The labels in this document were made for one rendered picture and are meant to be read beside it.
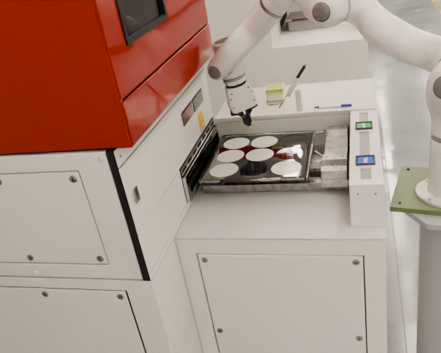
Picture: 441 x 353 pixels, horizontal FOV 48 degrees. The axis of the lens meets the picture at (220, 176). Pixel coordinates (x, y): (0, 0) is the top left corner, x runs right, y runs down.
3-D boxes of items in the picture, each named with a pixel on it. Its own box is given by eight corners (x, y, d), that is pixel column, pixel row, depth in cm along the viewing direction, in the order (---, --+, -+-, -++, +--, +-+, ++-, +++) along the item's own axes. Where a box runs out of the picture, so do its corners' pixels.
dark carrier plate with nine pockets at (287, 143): (201, 181, 169) (201, 179, 169) (224, 138, 198) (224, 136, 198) (304, 177, 160) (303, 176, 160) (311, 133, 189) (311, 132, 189)
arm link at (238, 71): (237, 80, 174) (248, 68, 180) (226, 43, 167) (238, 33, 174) (217, 82, 178) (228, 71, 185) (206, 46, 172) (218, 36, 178)
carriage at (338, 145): (321, 188, 161) (320, 180, 160) (327, 140, 192) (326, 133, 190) (347, 187, 159) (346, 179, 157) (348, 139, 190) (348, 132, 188)
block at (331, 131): (325, 136, 188) (325, 129, 186) (326, 133, 190) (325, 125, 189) (348, 135, 185) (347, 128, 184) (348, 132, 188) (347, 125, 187)
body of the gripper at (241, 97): (225, 88, 177) (234, 116, 182) (251, 77, 178) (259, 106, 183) (219, 82, 183) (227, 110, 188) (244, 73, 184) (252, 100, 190)
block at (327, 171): (321, 178, 160) (320, 170, 159) (321, 174, 163) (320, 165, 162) (346, 178, 158) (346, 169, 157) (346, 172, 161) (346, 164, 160)
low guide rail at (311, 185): (204, 193, 177) (202, 185, 175) (205, 190, 178) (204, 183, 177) (349, 190, 163) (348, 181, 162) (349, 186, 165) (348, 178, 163)
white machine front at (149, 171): (143, 280, 138) (105, 151, 120) (213, 150, 207) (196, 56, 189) (154, 281, 138) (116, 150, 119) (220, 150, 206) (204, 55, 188)
